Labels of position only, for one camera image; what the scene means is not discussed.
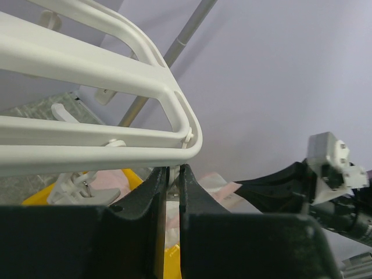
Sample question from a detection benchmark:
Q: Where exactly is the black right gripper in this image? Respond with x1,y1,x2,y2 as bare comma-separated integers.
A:
234,161,371,244

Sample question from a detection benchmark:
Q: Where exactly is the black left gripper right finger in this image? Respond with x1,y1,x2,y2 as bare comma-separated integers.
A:
180,164,341,278

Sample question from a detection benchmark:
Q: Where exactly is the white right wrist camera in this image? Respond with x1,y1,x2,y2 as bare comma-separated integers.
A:
306,132,369,205

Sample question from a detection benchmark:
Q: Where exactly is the yellow plastic tray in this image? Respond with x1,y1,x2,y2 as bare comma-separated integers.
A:
22,169,181,278

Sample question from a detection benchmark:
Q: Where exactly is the white plastic clip hanger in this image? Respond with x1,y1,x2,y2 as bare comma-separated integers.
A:
1,1,203,177

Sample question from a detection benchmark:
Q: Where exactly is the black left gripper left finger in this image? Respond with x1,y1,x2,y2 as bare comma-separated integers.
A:
1,167,166,278

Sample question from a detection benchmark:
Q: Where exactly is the white metal clothes rack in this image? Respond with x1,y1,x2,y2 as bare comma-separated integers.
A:
51,0,219,128

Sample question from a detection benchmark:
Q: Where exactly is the white end hanger clip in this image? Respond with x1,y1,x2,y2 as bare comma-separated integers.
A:
167,166,180,201

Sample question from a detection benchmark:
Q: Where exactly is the white pink underwear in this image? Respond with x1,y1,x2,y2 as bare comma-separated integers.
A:
164,171,242,253

